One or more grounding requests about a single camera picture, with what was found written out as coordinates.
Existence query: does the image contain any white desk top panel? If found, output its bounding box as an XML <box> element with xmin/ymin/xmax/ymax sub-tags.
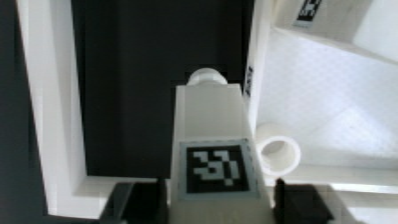
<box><xmin>244</xmin><ymin>0</ymin><xmax>398</xmax><ymax>191</ymax></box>

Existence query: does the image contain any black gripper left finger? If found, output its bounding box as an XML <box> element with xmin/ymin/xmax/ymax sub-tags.
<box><xmin>100</xmin><ymin>178</ymin><xmax>169</xmax><ymax>224</ymax></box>

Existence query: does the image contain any white U-shaped fixture frame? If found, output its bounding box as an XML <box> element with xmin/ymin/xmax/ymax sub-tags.
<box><xmin>16</xmin><ymin>0</ymin><xmax>398</xmax><ymax>224</ymax></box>

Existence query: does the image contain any white desk leg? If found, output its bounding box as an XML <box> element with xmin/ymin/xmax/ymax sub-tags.
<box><xmin>169</xmin><ymin>68</ymin><xmax>271</xmax><ymax>224</ymax></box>
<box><xmin>274</xmin><ymin>0</ymin><xmax>398</xmax><ymax>64</ymax></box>

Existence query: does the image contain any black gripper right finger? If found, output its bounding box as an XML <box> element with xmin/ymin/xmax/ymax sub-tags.
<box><xmin>274</xmin><ymin>179</ymin><xmax>335</xmax><ymax>224</ymax></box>

